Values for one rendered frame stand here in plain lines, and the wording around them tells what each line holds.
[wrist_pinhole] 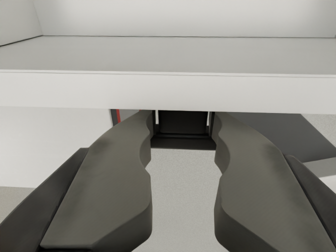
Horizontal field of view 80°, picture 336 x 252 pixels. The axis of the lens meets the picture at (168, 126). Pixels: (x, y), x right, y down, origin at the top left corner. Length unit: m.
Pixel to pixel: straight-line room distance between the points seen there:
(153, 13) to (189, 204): 1.58
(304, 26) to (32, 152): 0.39
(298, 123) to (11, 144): 0.62
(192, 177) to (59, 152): 1.17
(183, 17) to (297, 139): 0.44
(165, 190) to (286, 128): 1.13
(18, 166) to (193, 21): 0.38
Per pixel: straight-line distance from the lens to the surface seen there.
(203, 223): 1.89
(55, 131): 0.36
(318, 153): 0.53
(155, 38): 0.17
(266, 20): 0.18
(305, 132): 0.58
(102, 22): 0.18
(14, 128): 0.39
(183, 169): 1.40
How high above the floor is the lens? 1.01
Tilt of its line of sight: 58 degrees down
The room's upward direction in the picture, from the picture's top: 174 degrees counter-clockwise
